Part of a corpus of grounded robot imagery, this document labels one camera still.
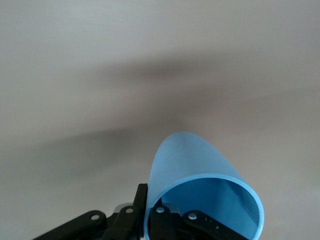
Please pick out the blue plastic cup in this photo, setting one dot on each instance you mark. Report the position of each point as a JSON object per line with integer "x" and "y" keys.
{"x": 190, "y": 160}

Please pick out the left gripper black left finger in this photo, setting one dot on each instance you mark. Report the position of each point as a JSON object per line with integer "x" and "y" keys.
{"x": 120, "y": 225}

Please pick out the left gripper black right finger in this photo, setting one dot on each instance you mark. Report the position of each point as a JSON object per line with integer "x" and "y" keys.
{"x": 200, "y": 225}

